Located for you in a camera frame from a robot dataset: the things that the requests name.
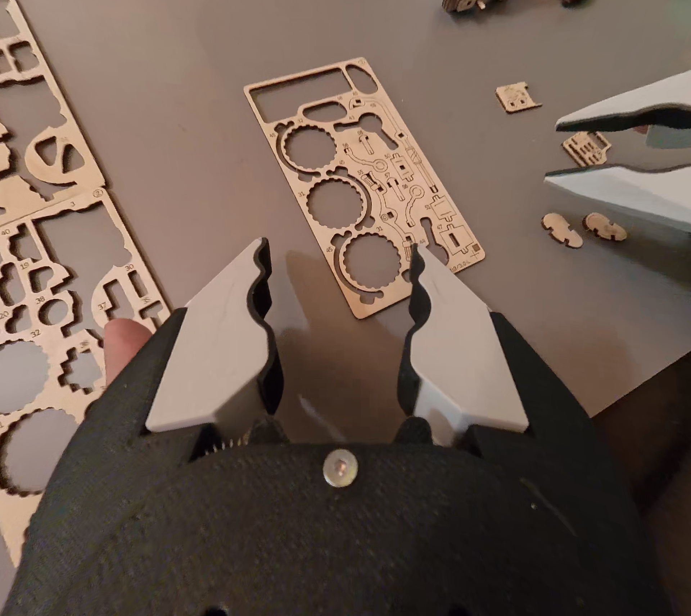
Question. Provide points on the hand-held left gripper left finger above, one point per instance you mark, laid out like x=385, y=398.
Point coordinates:
x=216, y=346

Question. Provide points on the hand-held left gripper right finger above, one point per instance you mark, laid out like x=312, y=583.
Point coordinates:
x=464, y=351

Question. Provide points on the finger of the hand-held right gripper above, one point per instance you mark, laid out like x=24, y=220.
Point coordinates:
x=637, y=103
x=637, y=189

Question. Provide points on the slotted wooden puzzle piece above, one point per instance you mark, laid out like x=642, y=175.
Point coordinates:
x=584, y=149

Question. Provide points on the small wooden puzzle sheet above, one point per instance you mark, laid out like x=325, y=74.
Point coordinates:
x=318, y=162

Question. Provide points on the grey desk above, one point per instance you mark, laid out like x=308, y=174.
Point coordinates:
x=216, y=33

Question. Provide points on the person's left hand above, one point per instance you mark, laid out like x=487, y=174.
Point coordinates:
x=125, y=346

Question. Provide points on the oval wooden puzzle piece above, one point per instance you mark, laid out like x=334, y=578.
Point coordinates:
x=561, y=230
x=604, y=226

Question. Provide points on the square wooden puzzle piece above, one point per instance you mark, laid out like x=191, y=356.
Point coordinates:
x=517, y=97

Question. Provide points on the large wooden puzzle sheet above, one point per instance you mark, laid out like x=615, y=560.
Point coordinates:
x=32, y=84
x=81, y=270

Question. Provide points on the person's brown clothing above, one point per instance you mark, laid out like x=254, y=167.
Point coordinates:
x=648, y=438

